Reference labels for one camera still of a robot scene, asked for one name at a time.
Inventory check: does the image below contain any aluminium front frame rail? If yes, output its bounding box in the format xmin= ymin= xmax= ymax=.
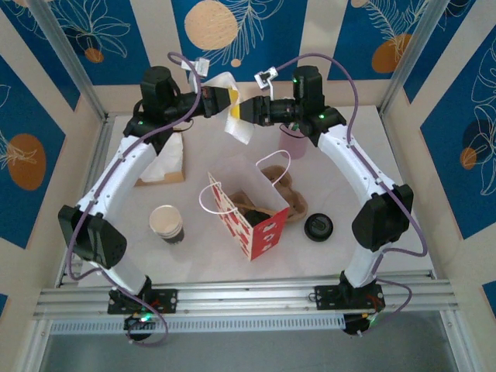
xmin=33 ymin=273 xmax=460 ymax=322

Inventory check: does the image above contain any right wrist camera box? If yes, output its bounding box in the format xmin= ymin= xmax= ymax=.
xmin=253 ymin=66 xmax=279 ymax=92

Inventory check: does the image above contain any pink straw holder cup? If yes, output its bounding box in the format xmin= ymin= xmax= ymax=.
xmin=277 ymin=123 xmax=311 ymax=160

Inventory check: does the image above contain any yellow-white packet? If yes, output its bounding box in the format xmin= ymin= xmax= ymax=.
xmin=204 ymin=71 xmax=256 ymax=146

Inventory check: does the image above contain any red and white paper bag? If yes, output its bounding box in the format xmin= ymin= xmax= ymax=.
xmin=198 ymin=150 xmax=292 ymax=261

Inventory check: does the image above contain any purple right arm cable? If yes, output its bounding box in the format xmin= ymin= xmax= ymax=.
xmin=273 ymin=53 xmax=429 ymax=336

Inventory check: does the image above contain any aluminium frame post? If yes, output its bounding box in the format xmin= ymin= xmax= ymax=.
xmin=378 ymin=0 xmax=443 ymax=117
xmin=26 ymin=0 xmax=109 ymax=121

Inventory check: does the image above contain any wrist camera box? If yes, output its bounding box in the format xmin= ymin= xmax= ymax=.
xmin=253 ymin=66 xmax=279 ymax=92
xmin=181 ymin=57 xmax=211 ymax=78

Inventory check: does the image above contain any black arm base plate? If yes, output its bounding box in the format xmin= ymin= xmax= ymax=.
xmin=107 ymin=288 xmax=179 ymax=315
xmin=314 ymin=284 xmax=385 ymax=311

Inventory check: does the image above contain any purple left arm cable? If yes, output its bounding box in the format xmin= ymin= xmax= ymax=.
xmin=65 ymin=51 xmax=205 ymax=346

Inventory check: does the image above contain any white and black paper cup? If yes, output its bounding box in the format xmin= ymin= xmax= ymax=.
xmin=149 ymin=204 xmax=183 ymax=234
xmin=161 ymin=230 xmax=185 ymax=246

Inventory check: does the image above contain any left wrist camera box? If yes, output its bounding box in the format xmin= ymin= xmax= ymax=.
xmin=181 ymin=57 xmax=211 ymax=78

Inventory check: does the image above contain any white napkin stack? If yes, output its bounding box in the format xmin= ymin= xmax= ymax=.
xmin=141 ymin=131 xmax=185 ymax=182

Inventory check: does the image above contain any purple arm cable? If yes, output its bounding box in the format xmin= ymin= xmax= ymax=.
xmin=65 ymin=51 xmax=205 ymax=346
xmin=273 ymin=53 xmax=429 ymax=336

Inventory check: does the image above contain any aluminium side rail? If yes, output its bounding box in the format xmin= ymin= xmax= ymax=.
xmin=56 ymin=114 xmax=115 ymax=288

